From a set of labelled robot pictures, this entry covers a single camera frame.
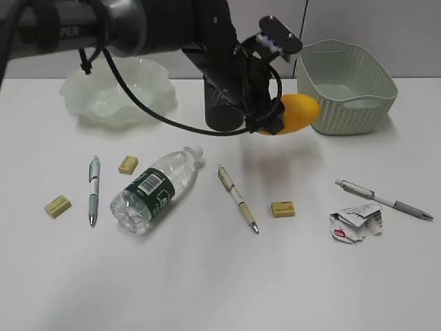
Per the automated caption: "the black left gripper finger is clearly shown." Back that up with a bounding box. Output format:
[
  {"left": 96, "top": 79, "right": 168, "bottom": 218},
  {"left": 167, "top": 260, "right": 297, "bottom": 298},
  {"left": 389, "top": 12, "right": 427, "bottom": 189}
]
[{"left": 248, "top": 117, "right": 283, "bottom": 135}]

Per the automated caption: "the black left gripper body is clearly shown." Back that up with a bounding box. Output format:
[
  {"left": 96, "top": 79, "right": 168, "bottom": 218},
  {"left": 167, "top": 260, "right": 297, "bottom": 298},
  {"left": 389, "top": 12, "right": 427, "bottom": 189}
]
[{"left": 237, "top": 37, "right": 285, "bottom": 128}]

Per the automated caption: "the yellow mango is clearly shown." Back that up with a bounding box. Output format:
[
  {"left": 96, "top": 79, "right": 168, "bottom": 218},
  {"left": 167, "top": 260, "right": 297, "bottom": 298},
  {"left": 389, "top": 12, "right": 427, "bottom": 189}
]
[{"left": 277, "top": 94, "right": 320, "bottom": 135}]

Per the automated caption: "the silver grey click pen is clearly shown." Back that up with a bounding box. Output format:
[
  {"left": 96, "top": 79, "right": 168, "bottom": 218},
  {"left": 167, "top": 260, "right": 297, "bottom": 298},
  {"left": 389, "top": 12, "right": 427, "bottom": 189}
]
[{"left": 334, "top": 179, "right": 433, "bottom": 221}]

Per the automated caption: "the waste paper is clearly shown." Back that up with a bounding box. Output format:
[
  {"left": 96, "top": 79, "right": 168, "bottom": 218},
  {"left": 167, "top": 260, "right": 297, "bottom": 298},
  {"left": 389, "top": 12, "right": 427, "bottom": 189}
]
[{"left": 329, "top": 203, "right": 383, "bottom": 244}]

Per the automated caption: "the clear water bottle green label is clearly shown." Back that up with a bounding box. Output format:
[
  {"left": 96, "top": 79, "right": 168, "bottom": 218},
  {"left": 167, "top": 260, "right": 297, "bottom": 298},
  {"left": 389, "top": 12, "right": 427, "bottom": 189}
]
[{"left": 110, "top": 145, "right": 203, "bottom": 234}]

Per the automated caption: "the blue grey click pen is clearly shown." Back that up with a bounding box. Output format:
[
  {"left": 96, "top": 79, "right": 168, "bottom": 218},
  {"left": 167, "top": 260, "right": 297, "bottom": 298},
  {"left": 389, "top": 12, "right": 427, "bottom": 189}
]
[{"left": 88, "top": 155, "right": 101, "bottom": 227}]

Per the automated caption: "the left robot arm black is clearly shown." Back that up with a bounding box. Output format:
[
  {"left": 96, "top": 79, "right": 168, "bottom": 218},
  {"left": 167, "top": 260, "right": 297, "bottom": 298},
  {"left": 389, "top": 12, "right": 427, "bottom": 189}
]
[{"left": 1, "top": 1, "right": 285, "bottom": 137}]

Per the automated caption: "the black mesh pen holder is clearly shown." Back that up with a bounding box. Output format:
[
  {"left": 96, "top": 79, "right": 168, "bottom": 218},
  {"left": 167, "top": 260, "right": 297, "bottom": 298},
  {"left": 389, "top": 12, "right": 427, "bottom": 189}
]
[{"left": 203, "top": 77, "right": 244, "bottom": 132}]

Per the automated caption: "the beige white click pen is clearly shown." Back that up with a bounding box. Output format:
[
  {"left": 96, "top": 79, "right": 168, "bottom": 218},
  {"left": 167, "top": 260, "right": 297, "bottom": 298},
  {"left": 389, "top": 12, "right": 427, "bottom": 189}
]
[{"left": 218, "top": 165, "right": 260, "bottom": 235}]

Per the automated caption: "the yellow eraser centre right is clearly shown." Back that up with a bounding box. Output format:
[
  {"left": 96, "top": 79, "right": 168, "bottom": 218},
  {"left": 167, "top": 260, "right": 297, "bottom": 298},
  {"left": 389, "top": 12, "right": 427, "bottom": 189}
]
[{"left": 271, "top": 201, "right": 296, "bottom": 218}]

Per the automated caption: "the pale green woven basket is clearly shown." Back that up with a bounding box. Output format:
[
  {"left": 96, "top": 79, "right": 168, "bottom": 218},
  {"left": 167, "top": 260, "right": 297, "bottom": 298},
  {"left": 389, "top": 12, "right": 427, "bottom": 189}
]
[{"left": 297, "top": 39, "right": 398, "bottom": 136}]

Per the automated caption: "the yellow eraser near bowl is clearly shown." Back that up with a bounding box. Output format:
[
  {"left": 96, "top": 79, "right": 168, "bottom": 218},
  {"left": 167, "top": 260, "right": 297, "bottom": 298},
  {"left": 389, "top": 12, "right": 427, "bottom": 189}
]
[{"left": 119, "top": 155, "right": 139, "bottom": 174}]

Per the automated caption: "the yellow eraser far left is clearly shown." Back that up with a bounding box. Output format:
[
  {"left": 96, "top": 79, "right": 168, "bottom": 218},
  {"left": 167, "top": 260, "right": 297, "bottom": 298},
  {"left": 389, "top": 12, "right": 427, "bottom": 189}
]
[{"left": 44, "top": 195, "right": 72, "bottom": 219}]

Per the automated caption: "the pale green wavy glass bowl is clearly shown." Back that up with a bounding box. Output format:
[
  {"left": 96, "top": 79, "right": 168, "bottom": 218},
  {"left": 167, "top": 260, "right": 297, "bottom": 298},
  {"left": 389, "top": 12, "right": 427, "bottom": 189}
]
[{"left": 59, "top": 57, "right": 178, "bottom": 129}]

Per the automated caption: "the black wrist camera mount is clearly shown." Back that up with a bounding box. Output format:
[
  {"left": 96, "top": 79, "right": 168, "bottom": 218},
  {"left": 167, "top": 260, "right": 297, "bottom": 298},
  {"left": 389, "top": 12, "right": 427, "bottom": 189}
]
[{"left": 256, "top": 15, "right": 303, "bottom": 63}]

